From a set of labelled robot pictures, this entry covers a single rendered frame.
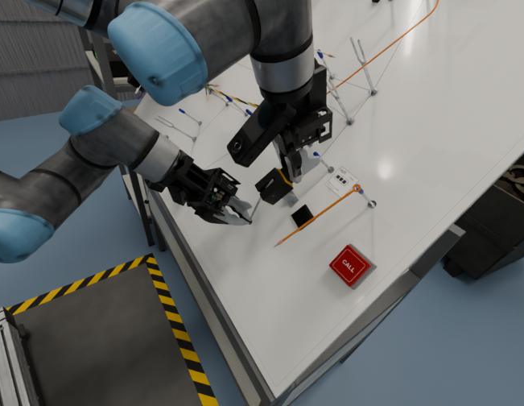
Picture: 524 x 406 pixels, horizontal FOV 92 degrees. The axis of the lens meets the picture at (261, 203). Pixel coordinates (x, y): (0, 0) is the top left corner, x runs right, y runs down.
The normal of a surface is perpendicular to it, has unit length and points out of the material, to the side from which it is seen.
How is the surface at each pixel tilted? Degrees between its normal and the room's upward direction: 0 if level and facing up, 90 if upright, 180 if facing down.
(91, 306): 0
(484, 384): 0
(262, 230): 50
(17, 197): 27
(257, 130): 57
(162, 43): 62
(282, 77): 111
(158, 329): 0
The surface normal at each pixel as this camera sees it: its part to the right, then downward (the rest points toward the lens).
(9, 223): 0.78, -0.41
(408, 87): -0.56, -0.25
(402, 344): 0.11, -0.75
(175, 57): 0.51, 0.48
